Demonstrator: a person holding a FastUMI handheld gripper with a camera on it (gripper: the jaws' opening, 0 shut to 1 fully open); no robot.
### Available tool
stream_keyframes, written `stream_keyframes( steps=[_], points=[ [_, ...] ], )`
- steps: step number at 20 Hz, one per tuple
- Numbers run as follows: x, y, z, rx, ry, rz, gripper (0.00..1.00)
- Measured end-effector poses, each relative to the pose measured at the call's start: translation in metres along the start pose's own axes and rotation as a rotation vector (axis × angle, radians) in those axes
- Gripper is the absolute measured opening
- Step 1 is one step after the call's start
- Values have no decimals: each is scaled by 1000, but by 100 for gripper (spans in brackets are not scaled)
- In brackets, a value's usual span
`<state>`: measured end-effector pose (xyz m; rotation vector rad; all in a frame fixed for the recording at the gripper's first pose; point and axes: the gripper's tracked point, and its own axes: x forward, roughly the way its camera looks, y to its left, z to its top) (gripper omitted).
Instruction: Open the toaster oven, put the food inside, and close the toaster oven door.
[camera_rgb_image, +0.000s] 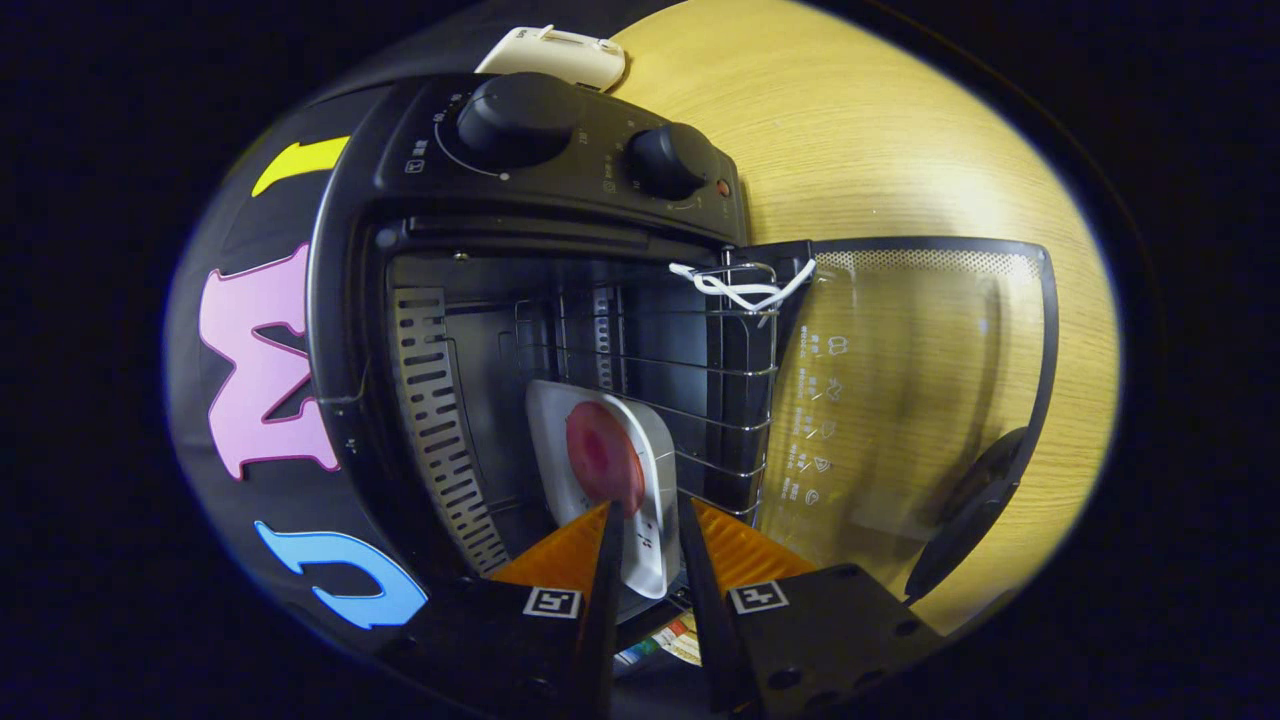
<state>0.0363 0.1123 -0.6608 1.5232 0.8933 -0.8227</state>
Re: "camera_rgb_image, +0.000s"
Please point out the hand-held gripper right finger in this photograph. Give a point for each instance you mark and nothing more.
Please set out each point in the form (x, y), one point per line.
(703, 610)

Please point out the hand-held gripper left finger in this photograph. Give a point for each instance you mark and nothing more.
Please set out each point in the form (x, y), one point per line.
(600, 610)

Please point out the round pink ham slice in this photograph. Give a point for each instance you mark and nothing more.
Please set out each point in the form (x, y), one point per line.
(600, 455)

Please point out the white square plate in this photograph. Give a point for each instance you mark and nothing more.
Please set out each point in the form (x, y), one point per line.
(655, 450)

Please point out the black toaster oven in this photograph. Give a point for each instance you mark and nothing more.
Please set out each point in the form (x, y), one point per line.
(560, 170)

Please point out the white bread toaster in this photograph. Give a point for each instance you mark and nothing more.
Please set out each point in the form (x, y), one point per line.
(555, 55)

